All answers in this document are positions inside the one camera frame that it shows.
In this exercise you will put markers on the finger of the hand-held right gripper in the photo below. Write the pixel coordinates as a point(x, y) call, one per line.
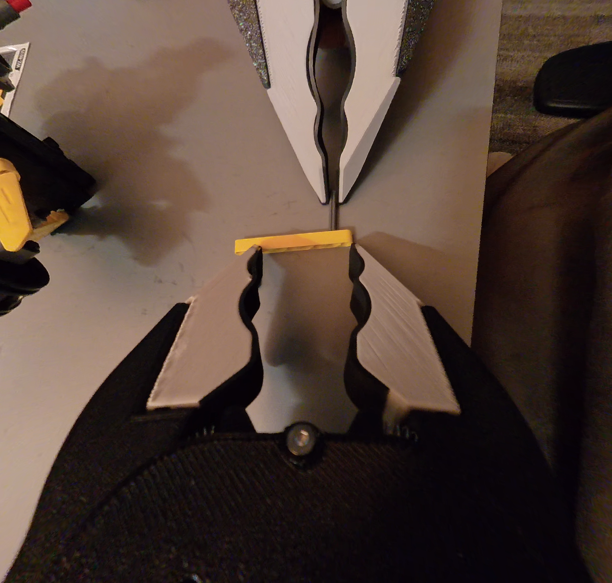
point(377, 42)
point(287, 66)

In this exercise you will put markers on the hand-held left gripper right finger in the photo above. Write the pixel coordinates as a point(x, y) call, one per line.
point(401, 353)

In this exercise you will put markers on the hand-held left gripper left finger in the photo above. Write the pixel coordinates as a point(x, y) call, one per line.
point(205, 353)

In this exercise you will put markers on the yellow thin toy beam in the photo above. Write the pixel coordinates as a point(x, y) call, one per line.
point(296, 242)

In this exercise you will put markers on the dark grey toy axle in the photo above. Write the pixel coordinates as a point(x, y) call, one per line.
point(333, 215)

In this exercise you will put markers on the person's right hand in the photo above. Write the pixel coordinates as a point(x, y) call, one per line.
point(333, 31)

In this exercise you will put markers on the lego sticker sheet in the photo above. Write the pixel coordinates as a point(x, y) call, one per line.
point(16, 66)

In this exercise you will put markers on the yellow black toy brick model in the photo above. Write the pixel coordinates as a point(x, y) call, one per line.
point(48, 176)

